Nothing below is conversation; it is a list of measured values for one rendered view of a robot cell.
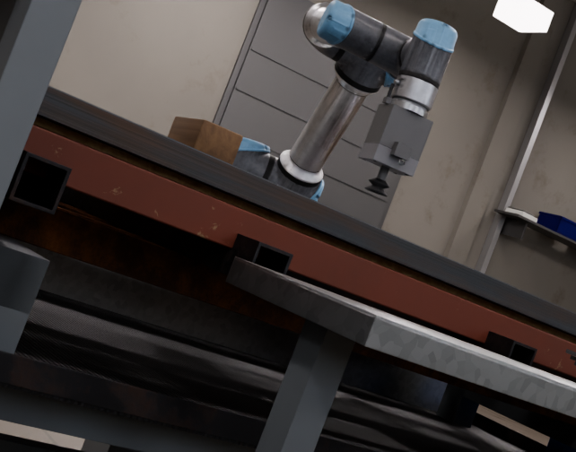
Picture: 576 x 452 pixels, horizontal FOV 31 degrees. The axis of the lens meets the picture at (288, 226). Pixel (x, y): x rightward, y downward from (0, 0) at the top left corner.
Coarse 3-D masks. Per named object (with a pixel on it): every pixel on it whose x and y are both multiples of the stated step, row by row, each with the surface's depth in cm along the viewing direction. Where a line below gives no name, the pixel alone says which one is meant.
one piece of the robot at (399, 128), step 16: (384, 112) 183; (400, 112) 181; (416, 112) 182; (384, 128) 181; (400, 128) 182; (416, 128) 183; (368, 144) 184; (384, 144) 181; (400, 144) 180; (416, 144) 183; (368, 160) 184; (384, 160) 181; (400, 160) 180; (416, 160) 183; (384, 176) 184
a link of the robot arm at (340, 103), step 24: (336, 72) 234; (360, 72) 231; (384, 72) 230; (336, 96) 237; (360, 96) 236; (312, 120) 243; (336, 120) 240; (312, 144) 244; (288, 168) 248; (312, 168) 248; (312, 192) 252
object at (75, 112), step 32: (64, 96) 109; (96, 128) 111; (128, 128) 113; (160, 160) 116; (192, 160) 118; (256, 192) 123; (288, 192) 126; (320, 224) 129; (352, 224) 132; (384, 256) 136; (416, 256) 138; (480, 288) 145; (512, 288) 149; (544, 320) 153
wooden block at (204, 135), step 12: (180, 120) 142; (192, 120) 138; (204, 120) 134; (180, 132) 140; (192, 132) 136; (204, 132) 134; (216, 132) 135; (228, 132) 136; (192, 144) 134; (204, 144) 134; (216, 144) 135; (228, 144) 136; (216, 156) 135; (228, 156) 136
